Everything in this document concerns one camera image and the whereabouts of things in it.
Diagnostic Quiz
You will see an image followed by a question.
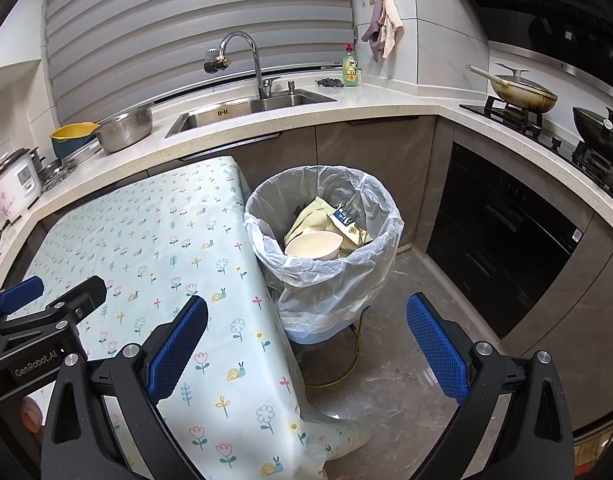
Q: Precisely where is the gold wire bin stand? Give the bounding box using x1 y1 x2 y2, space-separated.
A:
304 305 367 388

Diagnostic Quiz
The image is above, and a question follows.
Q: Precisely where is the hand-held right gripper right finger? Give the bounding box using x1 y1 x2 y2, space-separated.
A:
406 292 577 480

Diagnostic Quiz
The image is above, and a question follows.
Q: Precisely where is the purple hanging cloth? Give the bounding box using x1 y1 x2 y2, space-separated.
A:
360 7 384 63

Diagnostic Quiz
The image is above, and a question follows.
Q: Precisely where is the white paper bowl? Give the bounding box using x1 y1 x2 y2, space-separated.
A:
285 231 343 261

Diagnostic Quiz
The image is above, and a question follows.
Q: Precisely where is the person's left hand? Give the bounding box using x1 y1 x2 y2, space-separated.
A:
19 397 44 433

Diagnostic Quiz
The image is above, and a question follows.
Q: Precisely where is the floral tablecloth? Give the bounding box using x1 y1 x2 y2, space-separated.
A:
0 156 372 480

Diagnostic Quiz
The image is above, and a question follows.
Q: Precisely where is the blue basin with yellow rim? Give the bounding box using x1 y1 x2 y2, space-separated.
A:
50 122 100 159

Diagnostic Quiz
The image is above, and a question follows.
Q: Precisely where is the green dish soap bottle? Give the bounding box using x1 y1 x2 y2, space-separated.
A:
343 44 362 88

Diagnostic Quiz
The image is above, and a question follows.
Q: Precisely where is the steel colander bowl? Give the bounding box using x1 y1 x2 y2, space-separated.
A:
92 102 156 154

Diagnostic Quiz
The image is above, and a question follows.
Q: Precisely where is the beige hanging cloth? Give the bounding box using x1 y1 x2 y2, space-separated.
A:
377 0 405 60

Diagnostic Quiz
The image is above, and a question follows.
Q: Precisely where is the chrome kitchen faucet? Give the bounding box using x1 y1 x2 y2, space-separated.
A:
203 31 282 101

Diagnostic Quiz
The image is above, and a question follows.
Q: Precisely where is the steel kitchen sink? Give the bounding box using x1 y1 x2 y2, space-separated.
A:
165 89 338 138

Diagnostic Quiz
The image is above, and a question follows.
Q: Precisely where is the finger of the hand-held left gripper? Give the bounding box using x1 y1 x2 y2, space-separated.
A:
0 276 44 319
0 276 108 349

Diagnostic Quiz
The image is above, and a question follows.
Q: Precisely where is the brown base cabinet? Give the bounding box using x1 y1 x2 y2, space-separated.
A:
241 115 454 256

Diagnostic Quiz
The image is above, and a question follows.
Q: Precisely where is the gas stove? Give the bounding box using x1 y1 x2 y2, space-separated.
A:
459 95 613 206

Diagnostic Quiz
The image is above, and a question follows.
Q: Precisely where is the black wok with lid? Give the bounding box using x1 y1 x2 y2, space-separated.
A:
572 106 613 168

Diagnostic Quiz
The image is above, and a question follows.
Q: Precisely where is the trash bin with clear liner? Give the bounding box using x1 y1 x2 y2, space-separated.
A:
245 164 404 346

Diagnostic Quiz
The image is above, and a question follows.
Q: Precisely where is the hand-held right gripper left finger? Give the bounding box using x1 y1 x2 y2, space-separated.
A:
39 295 210 480

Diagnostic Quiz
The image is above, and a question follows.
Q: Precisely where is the beige paper carton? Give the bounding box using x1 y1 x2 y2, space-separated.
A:
285 197 374 261

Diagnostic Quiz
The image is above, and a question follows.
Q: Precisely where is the white rice cooker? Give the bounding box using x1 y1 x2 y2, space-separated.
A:
0 147 43 221

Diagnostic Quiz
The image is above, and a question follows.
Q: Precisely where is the beige wok with glass lid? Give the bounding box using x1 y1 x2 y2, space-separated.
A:
467 62 558 114

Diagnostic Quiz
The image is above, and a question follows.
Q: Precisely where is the steel steamer plate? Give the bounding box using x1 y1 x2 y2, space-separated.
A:
36 157 80 192

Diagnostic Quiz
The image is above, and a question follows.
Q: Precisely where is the black built-in oven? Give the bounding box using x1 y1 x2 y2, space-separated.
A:
426 142 594 338

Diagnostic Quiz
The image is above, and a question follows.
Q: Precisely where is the grey window blind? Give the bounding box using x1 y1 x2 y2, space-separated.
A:
44 0 357 123

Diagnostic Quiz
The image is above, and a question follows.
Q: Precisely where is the black range hood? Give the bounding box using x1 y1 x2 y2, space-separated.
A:
443 0 613 68

